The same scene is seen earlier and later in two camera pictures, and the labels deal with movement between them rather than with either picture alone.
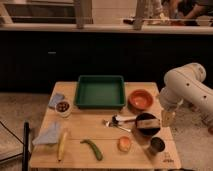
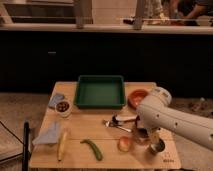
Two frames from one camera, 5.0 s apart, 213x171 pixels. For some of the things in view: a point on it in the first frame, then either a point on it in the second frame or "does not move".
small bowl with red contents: [63, 108] does not move
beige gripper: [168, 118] → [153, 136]
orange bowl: [140, 99] does not move
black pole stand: [25, 156] does not move
